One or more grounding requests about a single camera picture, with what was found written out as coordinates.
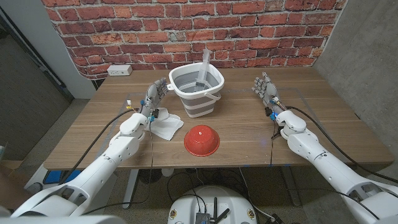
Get grey table leg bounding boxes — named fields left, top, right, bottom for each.
left=281, top=166, right=302, bottom=207

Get white power outlet strip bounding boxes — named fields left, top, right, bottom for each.
left=106, top=64, right=133, bottom=77

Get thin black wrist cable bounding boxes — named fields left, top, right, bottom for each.
left=81, top=119, right=154, bottom=216
left=269, top=119, right=277, bottom=167

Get black floor cable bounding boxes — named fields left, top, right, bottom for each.
left=166, top=172, right=208, bottom=216

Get red bowl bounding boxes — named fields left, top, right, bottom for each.
left=183, top=124, right=221, bottom=157

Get white cloth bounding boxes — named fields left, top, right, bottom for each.
left=146, top=107, right=185, bottom=141

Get grey module with black antennas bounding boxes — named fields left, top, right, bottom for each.
left=195, top=197, right=231, bottom=224

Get large clear plastic syringe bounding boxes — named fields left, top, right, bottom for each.
left=195, top=48, right=214, bottom=93

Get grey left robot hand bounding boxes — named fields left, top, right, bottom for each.
left=139, top=78, right=170, bottom=119

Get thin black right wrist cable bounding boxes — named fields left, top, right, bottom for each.
left=269, top=119, right=277, bottom=167

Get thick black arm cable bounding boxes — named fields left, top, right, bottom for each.
left=285, top=106, right=398, bottom=185
left=57, top=107, right=144, bottom=186

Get thin black left wrist cable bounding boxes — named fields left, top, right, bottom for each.
left=81, top=119, right=154, bottom=216

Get white grey collapsible bucket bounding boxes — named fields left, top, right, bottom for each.
left=166, top=62, right=225, bottom=119

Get white table leg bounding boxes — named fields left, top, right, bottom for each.
left=122, top=169, right=140, bottom=209

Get brick print backdrop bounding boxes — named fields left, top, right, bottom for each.
left=41, top=0, right=348, bottom=80

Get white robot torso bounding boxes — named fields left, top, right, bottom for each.
left=167, top=185, right=258, bottom=224

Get white floor cable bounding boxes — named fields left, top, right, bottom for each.
left=238, top=167, right=275, bottom=222

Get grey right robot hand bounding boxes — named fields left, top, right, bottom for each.
left=252, top=72, right=286, bottom=117

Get blue floor object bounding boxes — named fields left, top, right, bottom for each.
left=43, top=169, right=82, bottom=185

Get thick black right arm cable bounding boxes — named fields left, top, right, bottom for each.
left=285, top=106, right=398, bottom=185

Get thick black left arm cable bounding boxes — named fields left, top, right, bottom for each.
left=57, top=107, right=144, bottom=186

